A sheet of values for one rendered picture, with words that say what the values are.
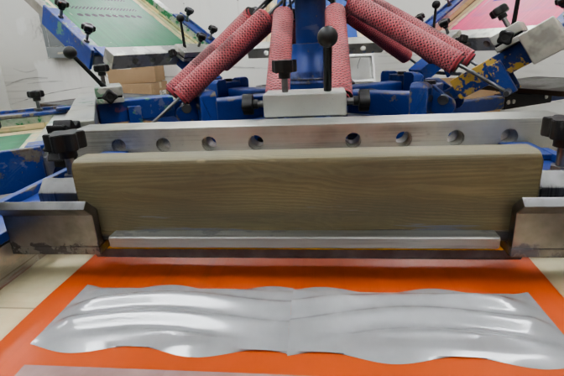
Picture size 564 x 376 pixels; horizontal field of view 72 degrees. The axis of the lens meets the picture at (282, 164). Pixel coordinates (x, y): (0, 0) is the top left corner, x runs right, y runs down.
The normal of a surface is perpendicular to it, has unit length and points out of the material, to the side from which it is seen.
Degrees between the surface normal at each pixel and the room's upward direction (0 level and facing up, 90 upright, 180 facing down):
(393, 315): 31
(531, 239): 90
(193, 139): 90
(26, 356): 0
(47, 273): 0
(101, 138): 90
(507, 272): 0
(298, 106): 90
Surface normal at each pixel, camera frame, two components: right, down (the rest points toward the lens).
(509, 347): -0.11, -0.59
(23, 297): -0.05, -0.95
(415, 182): -0.09, 0.29
